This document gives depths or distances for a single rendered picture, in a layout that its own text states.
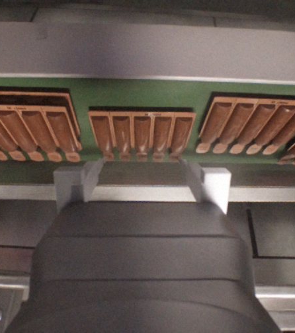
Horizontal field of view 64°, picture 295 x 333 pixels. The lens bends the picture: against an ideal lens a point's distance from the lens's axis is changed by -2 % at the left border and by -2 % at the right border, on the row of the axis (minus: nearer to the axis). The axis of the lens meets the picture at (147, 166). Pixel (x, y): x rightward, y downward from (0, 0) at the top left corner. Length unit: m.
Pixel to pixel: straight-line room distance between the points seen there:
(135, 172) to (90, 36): 0.18
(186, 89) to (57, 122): 0.12
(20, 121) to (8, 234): 0.24
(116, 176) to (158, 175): 0.06
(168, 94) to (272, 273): 0.32
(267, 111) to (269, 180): 0.15
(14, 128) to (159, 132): 0.14
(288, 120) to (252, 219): 0.21
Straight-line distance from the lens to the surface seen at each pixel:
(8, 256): 0.44
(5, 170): 0.38
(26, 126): 0.25
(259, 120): 0.26
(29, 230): 0.43
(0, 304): 0.28
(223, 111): 0.24
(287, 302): 0.64
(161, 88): 0.23
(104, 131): 0.25
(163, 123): 0.24
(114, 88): 0.23
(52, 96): 0.24
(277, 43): 0.28
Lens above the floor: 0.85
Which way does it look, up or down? 28 degrees down
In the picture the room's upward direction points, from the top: 178 degrees counter-clockwise
